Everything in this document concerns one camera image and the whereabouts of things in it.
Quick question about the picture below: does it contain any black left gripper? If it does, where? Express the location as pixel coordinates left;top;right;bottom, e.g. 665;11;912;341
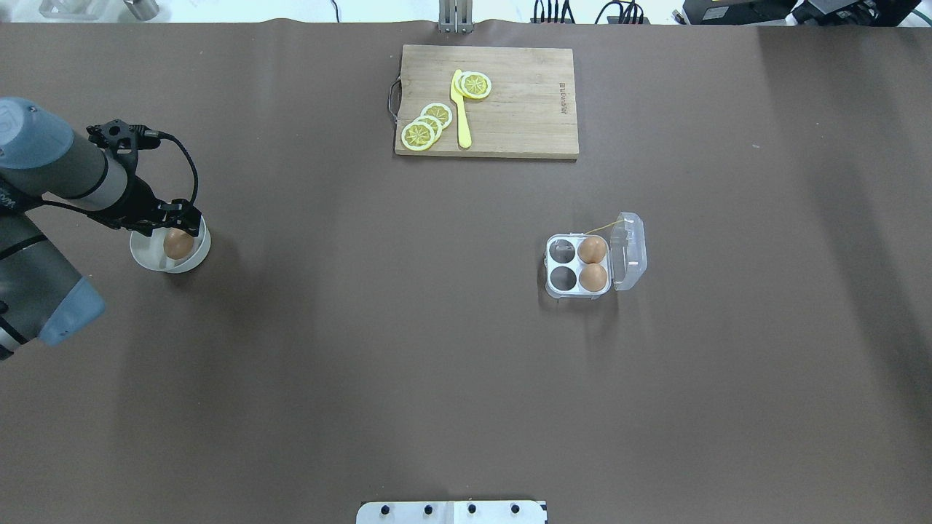
91;164;201;238

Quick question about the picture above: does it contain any brown egg from bowl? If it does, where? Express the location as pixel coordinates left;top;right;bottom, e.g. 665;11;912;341
162;234;196;261

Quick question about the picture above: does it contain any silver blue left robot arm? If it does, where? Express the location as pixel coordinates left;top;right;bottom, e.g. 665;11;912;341
1;96;212;359

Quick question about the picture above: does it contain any clear plastic egg box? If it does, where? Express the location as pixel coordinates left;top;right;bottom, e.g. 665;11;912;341
542;212;648;301

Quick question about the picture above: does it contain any brown egg in box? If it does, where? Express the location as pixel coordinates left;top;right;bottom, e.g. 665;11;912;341
578;235;608;264
578;264;609;294

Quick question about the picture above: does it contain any white bowl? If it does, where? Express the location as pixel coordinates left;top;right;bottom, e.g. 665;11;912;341
130;218;212;273

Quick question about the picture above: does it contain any small metal cup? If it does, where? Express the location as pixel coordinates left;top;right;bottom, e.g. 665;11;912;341
123;0;161;21

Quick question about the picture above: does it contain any yellow plastic knife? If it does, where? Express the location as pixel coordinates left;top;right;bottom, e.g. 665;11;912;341
449;69;473;149

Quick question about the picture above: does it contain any lemon slice by knife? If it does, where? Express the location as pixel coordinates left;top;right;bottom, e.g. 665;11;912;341
454;71;492;100

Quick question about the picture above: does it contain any wooden cutting board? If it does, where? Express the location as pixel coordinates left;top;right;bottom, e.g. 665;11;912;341
394;44;580;160

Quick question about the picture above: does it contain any black laptop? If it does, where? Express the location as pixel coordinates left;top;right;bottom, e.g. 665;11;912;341
682;1;798;25

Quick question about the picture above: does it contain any black stand beside laptop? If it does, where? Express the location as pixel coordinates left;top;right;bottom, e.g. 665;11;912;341
790;1;922;28

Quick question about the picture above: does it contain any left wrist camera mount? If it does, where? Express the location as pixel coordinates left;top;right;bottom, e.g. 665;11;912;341
86;119;162;154

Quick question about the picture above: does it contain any aluminium frame post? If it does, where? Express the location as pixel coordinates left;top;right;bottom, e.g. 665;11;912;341
438;0;475;34

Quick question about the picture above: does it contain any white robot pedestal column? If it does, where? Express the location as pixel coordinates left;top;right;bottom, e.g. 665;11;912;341
355;500;549;523

